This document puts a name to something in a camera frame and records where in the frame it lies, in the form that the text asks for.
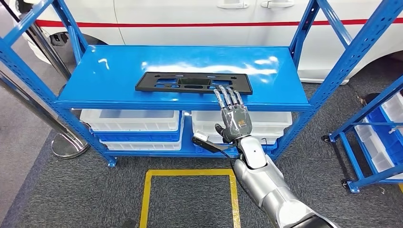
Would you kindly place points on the black plastic plate frame part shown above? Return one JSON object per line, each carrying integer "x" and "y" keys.
{"x": 148, "y": 85}

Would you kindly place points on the blue metal shelf rack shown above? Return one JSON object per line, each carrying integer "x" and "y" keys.
{"x": 126, "y": 72}

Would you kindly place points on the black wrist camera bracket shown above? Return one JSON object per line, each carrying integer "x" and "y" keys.
{"x": 211, "y": 147}

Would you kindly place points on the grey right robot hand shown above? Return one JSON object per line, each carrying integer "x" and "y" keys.
{"x": 236, "y": 121}

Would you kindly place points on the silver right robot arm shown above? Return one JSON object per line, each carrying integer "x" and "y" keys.
{"x": 267, "y": 185}

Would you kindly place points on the blue wheeled shelf rack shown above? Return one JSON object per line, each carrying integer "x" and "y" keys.
{"x": 349, "y": 160}

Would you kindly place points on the chrome stanchion post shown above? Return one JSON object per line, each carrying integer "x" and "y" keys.
{"x": 50, "y": 52}
{"x": 69, "y": 146}

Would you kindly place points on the dark round floor base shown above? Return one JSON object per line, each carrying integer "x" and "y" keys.
{"x": 373, "y": 98}

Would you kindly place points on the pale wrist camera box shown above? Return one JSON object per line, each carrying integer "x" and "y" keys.
{"x": 201, "y": 136}

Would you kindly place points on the white car with red stripe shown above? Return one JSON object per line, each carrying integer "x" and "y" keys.
{"x": 204, "y": 12}

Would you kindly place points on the white plastic bin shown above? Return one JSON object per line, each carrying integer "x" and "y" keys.
{"x": 141, "y": 146}
{"x": 395, "y": 108}
{"x": 376, "y": 157}
{"x": 270, "y": 121}
{"x": 267, "y": 139}
{"x": 132, "y": 124}

